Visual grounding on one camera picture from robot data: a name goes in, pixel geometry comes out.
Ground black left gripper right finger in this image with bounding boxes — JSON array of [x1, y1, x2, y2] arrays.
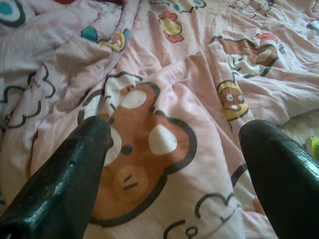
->
[[238, 120, 319, 239]]

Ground pink cartoon bear blanket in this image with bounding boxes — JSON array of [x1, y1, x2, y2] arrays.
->
[[0, 0, 319, 239]]

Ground colourful picture book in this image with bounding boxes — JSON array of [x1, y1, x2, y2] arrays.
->
[[303, 135, 319, 160]]

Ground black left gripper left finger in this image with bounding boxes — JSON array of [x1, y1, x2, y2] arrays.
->
[[0, 116, 113, 239]]

